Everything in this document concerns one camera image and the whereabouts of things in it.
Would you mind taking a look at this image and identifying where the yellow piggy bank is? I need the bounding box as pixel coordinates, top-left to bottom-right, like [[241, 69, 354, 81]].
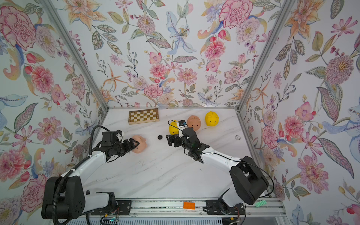
[[205, 112, 219, 127], [169, 120, 180, 135]]

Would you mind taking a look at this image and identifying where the pink piggy bank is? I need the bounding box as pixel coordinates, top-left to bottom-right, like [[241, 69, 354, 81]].
[[132, 135, 147, 154], [187, 115, 201, 131]]

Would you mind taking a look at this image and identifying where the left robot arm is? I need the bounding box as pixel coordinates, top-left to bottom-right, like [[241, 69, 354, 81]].
[[41, 130, 140, 224]]

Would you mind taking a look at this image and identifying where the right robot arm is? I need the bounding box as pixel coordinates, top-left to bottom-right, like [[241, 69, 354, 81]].
[[166, 127, 269, 208]]

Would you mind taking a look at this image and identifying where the wooden chessboard box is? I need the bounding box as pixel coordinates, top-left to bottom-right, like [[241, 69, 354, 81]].
[[128, 108, 160, 125]]

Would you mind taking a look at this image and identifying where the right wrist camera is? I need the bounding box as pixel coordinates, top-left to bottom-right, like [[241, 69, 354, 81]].
[[177, 120, 188, 131]]

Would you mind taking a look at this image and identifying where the orange tag on rail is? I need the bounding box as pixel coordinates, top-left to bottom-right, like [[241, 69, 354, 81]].
[[183, 202, 196, 210]]

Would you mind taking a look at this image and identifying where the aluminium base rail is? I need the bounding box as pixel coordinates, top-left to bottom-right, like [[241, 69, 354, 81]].
[[44, 197, 287, 218]]

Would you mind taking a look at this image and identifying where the green connector on rail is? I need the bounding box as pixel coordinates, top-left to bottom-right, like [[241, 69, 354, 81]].
[[255, 200, 267, 208]]

